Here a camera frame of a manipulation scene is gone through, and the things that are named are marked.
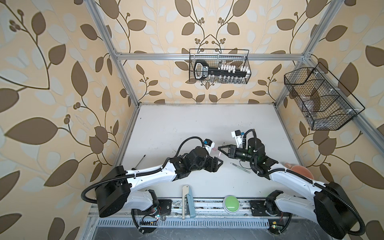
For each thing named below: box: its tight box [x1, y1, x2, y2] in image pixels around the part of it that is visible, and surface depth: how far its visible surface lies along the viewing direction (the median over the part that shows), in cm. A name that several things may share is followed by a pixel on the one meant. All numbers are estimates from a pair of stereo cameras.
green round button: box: [222, 195, 241, 215], surface depth 75 cm
